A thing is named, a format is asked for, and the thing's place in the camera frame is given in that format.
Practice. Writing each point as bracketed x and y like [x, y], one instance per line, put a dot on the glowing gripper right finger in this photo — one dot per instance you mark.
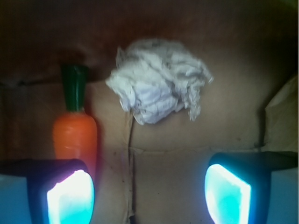
[253, 188]

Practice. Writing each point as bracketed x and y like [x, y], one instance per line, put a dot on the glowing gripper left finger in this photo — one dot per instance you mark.
[46, 192]

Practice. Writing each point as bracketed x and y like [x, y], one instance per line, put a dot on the orange toy carrot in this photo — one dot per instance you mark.
[75, 133]

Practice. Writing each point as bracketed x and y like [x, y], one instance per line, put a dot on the brown paper bag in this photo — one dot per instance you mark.
[150, 174]

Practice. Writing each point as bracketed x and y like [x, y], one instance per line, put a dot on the crumpled white paper ball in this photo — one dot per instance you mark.
[154, 78]

